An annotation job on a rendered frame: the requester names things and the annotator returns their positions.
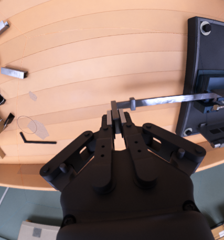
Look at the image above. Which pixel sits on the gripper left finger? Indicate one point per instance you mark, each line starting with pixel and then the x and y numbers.
pixel 102 146

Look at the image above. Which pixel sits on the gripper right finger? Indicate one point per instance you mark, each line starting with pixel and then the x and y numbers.
pixel 136 150

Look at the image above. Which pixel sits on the steel stapler slide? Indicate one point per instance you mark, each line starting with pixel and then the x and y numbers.
pixel 160 101

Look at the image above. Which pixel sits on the black bolt with washer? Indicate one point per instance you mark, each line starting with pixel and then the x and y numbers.
pixel 206 28
pixel 188 132

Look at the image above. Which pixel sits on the black hex key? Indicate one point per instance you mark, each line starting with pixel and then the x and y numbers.
pixel 40 142

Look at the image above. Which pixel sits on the beige box grey label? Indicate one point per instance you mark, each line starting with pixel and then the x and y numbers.
pixel 29 231

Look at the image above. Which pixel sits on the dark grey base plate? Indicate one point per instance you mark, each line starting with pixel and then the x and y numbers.
pixel 213 52

